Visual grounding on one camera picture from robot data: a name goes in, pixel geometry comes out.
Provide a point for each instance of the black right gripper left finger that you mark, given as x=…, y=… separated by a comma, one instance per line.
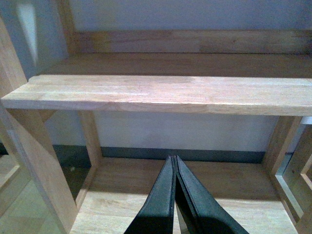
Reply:
x=157, y=214

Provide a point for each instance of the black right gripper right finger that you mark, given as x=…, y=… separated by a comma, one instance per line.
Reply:
x=199, y=212

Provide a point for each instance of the far right wooden shelf unit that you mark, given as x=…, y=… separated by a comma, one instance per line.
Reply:
x=295, y=179

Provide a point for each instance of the wooden shelf unit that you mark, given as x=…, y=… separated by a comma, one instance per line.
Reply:
x=295, y=179
x=232, y=73
x=11, y=77

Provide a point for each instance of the left wooden shelf unit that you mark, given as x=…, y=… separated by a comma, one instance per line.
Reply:
x=11, y=77

